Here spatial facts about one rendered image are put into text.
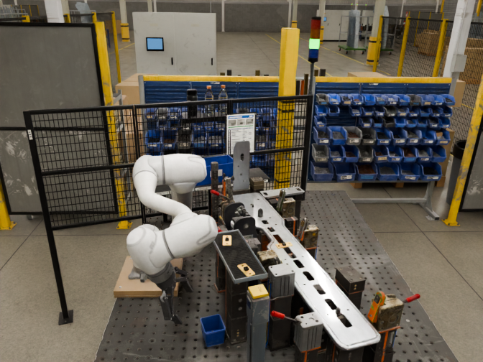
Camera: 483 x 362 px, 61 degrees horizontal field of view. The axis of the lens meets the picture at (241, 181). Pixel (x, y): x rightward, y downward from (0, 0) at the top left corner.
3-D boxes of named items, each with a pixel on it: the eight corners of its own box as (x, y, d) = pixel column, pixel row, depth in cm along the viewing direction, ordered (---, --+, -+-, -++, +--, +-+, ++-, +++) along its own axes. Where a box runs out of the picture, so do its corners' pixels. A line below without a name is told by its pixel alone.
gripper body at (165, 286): (167, 284, 139) (177, 299, 145) (175, 263, 145) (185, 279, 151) (148, 284, 142) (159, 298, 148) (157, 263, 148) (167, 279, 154)
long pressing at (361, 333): (390, 339, 155) (391, 336, 154) (338, 353, 148) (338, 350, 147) (259, 192, 275) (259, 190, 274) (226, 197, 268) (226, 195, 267)
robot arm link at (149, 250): (141, 281, 136) (178, 266, 136) (119, 252, 126) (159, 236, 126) (140, 258, 144) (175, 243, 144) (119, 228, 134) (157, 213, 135)
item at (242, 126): (254, 153, 301) (256, 111, 289) (225, 156, 294) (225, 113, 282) (254, 152, 303) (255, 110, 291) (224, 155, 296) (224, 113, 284)
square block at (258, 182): (262, 227, 290) (264, 180, 276) (252, 228, 288) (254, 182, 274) (259, 222, 297) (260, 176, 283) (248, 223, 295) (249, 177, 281)
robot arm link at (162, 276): (171, 253, 142) (177, 263, 145) (149, 253, 145) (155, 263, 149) (162, 275, 135) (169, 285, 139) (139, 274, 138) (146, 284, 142)
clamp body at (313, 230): (318, 283, 232) (323, 229, 219) (298, 287, 229) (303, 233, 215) (310, 274, 240) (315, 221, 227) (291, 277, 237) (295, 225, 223)
